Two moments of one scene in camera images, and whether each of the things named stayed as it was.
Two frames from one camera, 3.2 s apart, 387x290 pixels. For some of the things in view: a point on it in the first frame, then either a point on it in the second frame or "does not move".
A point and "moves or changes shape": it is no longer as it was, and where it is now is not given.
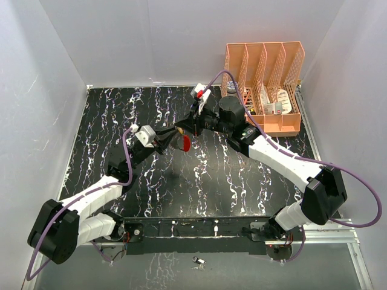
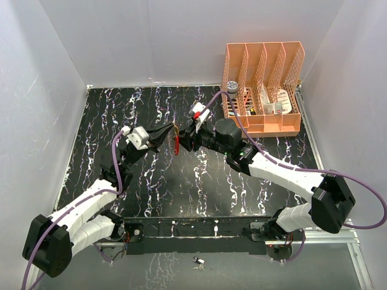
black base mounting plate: [237, 235] does not move
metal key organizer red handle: [185, 143] moves or changes shape
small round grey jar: [231, 89] does not move
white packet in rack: [282, 97] does not move
